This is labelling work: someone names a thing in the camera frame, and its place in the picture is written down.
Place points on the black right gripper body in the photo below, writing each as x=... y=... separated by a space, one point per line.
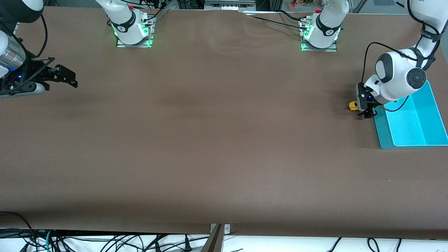
x=39 y=74

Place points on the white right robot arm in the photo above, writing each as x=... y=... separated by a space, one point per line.
x=14 y=52

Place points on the grey background device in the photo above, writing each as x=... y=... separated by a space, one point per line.
x=227 y=5

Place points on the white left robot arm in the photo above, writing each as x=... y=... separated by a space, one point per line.
x=395 y=75

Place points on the metal table edge bracket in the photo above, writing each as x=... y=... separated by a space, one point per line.
x=227 y=229

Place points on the dark table support beam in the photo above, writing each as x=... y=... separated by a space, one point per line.
x=214 y=243

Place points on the yellow beetle toy car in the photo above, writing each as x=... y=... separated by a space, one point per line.
x=353 y=106

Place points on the teal plastic bin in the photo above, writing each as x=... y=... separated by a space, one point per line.
x=409 y=129

